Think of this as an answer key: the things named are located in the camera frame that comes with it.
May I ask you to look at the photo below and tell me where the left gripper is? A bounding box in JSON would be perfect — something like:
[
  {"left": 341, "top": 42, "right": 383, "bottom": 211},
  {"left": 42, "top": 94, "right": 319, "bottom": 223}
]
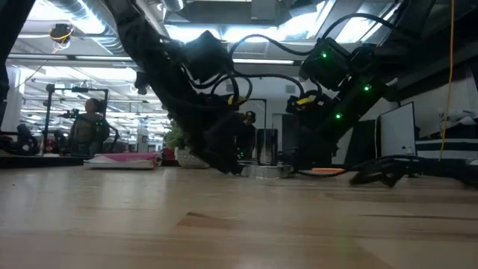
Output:
[{"left": 175, "top": 93, "right": 247, "bottom": 175}]

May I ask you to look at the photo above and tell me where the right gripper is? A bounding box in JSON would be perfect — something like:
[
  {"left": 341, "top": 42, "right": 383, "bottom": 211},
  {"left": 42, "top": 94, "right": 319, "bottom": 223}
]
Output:
[{"left": 287, "top": 91, "right": 374, "bottom": 171}]

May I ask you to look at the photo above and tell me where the black lamp power cord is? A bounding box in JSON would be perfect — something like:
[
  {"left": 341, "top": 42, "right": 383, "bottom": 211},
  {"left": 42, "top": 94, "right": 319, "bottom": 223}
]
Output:
[{"left": 298, "top": 155, "right": 478, "bottom": 190}]

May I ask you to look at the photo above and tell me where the person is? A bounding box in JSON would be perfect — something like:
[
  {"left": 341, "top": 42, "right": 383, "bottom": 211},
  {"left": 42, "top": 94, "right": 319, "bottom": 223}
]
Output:
[
  {"left": 238, "top": 110, "right": 259, "bottom": 160},
  {"left": 66, "top": 97, "right": 112, "bottom": 155}
]

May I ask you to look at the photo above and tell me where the green artificial potted plant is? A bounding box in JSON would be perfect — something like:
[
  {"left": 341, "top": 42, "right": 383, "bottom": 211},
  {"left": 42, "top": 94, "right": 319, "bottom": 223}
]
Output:
[{"left": 164, "top": 121, "right": 210, "bottom": 169}]

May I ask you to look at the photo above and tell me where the pink white package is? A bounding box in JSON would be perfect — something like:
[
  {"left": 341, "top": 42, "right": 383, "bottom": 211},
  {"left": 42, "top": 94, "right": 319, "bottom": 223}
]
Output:
[{"left": 95, "top": 152, "right": 160, "bottom": 162}]

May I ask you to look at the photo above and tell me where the black robot rig with arms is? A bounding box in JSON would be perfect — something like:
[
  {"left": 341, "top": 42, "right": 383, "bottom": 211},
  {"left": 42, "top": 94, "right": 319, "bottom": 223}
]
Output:
[{"left": 0, "top": 82, "right": 113, "bottom": 157}]

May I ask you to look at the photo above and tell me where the yellow black ceiling reel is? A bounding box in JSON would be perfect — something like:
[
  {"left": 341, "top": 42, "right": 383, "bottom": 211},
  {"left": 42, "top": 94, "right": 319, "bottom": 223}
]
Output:
[{"left": 48, "top": 22, "right": 75, "bottom": 52}]

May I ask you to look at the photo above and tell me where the yellow cable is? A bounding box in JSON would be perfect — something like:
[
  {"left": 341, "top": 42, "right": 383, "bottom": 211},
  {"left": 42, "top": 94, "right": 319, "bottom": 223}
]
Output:
[{"left": 438, "top": 0, "right": 456, "bottom": 161}]

